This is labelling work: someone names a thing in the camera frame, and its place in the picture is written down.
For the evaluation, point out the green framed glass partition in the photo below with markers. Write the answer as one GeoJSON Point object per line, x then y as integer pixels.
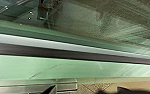
{"type": "Point", "coordinates": [74, 65]}

